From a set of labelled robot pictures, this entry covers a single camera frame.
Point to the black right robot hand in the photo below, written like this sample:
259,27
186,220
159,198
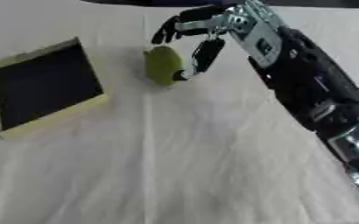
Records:
208,52

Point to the green toy fruit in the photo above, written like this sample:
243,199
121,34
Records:
162,65

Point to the tan cardboard box black inside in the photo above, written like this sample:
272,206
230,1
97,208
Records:
42,87

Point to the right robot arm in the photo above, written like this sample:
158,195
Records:
305,75

